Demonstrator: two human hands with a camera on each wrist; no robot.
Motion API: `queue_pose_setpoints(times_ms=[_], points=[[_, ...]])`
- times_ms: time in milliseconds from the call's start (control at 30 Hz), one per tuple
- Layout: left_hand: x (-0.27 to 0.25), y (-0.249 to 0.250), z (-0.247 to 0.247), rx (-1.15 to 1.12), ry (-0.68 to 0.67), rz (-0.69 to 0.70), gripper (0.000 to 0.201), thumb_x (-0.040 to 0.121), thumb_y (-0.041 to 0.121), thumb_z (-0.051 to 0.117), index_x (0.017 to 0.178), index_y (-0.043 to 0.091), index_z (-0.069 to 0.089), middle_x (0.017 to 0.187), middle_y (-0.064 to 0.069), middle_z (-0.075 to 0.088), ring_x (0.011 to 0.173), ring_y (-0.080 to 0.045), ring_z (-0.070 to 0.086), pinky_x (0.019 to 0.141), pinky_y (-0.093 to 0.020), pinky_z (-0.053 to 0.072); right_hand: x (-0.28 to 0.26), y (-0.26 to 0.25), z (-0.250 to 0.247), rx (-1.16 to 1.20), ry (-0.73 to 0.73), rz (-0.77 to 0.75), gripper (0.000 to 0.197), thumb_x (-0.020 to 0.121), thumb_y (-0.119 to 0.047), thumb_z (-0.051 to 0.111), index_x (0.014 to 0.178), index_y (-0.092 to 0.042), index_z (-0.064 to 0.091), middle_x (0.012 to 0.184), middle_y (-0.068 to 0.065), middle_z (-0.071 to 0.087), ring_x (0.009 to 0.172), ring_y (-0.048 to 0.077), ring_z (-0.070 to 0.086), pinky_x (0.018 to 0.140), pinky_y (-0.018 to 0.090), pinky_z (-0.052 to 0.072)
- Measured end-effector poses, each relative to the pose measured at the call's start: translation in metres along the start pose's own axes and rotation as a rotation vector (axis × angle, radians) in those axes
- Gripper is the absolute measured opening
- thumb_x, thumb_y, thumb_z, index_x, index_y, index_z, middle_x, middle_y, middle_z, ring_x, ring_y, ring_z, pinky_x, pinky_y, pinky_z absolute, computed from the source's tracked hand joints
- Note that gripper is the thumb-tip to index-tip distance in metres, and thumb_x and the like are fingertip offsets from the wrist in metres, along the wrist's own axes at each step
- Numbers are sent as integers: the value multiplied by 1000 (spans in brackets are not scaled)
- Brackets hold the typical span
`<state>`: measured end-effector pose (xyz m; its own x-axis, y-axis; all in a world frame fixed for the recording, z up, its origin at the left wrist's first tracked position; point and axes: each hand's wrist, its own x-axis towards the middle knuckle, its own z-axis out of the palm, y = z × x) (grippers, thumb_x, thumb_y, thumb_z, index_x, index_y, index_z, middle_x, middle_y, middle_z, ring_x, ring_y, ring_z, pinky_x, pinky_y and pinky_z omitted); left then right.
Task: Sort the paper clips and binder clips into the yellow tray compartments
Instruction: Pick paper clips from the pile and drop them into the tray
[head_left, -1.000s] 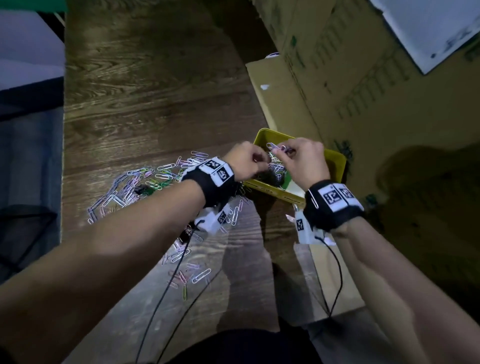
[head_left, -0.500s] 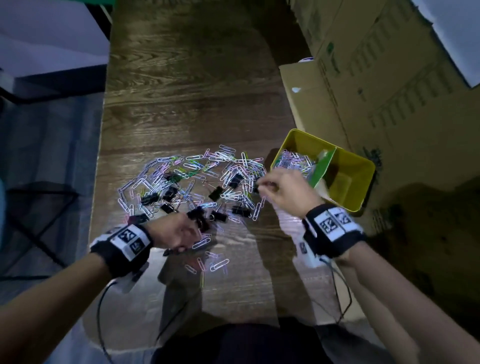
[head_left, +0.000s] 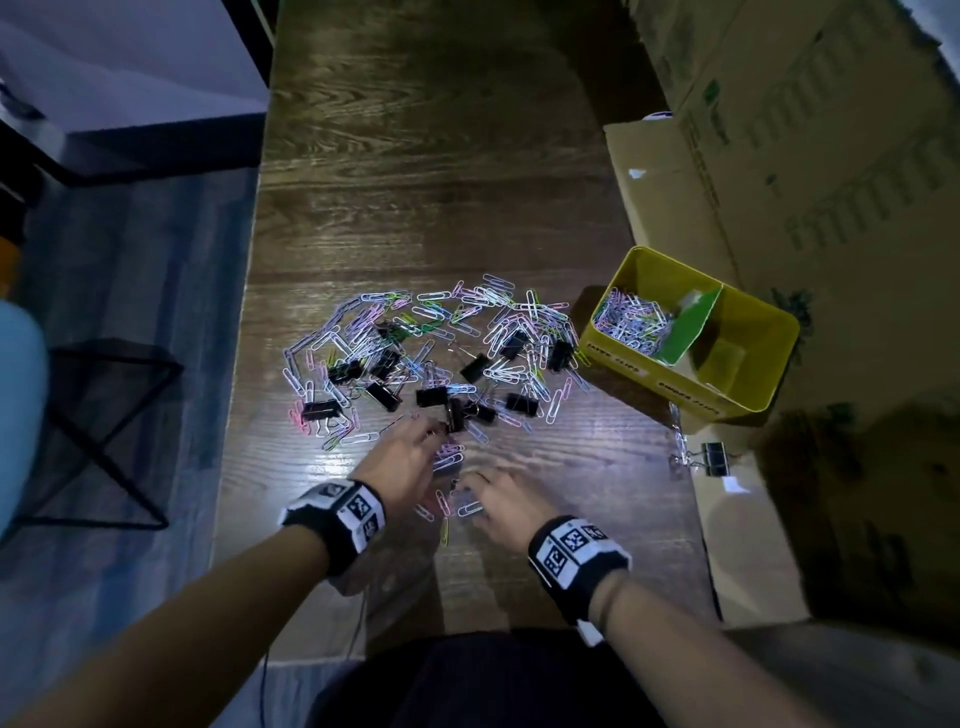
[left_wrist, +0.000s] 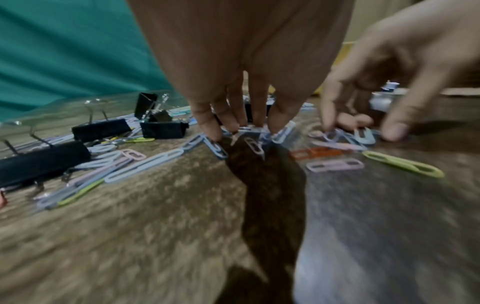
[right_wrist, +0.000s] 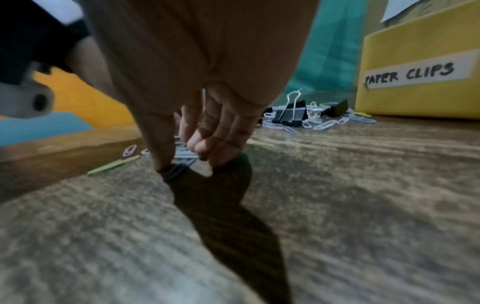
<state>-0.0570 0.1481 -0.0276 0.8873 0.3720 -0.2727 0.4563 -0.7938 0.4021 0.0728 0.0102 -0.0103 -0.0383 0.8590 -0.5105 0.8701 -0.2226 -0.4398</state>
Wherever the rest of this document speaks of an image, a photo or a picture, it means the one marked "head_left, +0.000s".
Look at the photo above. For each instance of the person's right hand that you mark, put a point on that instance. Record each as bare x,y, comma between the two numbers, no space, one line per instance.
517,510

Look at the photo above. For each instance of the person's left hand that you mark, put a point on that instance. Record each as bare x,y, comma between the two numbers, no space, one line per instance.
401,465

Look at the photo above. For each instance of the group of black binder clips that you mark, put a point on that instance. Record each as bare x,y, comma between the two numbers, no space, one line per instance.
321,410

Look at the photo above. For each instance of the single black binder clip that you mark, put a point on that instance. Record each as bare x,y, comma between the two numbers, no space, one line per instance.
715,459

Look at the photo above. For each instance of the yellow divided bin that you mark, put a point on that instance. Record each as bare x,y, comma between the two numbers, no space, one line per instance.
637,266

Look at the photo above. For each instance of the person's right forearm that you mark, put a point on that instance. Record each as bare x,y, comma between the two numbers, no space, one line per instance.
697,675

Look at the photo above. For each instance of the person's left forearm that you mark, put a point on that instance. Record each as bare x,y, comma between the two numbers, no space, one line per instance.
187,645

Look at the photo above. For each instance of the person's black clothing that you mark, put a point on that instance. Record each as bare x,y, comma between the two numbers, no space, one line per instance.
487,690

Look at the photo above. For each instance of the large printed cardboard box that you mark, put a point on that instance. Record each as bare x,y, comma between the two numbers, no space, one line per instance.
847,240

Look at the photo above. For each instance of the black right wristband with markers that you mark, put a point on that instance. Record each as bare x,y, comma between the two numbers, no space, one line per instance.
577,566

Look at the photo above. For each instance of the black wristband with markers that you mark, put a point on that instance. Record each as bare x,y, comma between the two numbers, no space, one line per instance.
577,566
334,525

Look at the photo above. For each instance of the black left wristband with markers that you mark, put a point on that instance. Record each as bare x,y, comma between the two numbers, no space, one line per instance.
334,525

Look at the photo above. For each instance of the green divider card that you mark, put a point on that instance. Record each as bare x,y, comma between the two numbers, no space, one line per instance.
690,326

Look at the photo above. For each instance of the black metal stool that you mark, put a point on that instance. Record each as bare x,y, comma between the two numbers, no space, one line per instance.
90,360

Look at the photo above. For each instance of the light blue object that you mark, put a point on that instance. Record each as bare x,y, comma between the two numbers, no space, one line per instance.
21,412

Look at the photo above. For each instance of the white furniture with black base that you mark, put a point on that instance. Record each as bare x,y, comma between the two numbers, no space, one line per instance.
112,67

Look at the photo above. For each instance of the white paper sheet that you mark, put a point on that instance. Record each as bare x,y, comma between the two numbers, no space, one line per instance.
941,26

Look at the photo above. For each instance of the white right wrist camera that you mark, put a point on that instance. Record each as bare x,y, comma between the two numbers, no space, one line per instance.
589,634

